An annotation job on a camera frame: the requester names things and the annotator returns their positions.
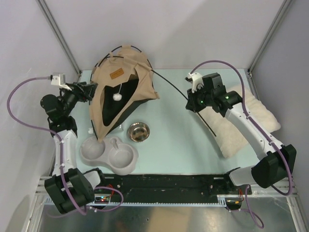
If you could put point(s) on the grey double pet feeder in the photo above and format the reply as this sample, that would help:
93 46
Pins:
111 153

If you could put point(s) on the black tent pole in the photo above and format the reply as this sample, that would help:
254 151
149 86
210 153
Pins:
171 84
113 58

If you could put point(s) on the white pompom toy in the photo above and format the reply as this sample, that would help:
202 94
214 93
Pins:
117 97

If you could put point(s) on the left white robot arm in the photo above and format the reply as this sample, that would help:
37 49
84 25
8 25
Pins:
68 187

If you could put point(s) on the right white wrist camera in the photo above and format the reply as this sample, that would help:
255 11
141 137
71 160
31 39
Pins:
196 79

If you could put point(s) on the steel pet bowl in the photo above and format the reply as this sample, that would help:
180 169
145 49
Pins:
138 132

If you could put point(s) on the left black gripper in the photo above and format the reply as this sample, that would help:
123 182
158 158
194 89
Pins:
82 90

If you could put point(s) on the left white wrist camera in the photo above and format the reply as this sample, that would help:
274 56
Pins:
59 80

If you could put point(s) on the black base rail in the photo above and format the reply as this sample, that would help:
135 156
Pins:
170 188

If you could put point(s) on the beige fabric pet tent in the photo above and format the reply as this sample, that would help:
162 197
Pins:
123 96

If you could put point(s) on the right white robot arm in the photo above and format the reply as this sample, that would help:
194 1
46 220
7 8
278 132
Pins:
276 160

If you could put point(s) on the white fluffy pillow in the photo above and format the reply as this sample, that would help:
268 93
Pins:
234 131

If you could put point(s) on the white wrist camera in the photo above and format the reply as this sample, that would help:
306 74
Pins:
59 80
196 79

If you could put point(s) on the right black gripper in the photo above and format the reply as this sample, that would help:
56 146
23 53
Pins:
192 104

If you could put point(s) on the clear water bottle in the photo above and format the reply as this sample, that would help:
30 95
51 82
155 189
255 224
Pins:
115 130

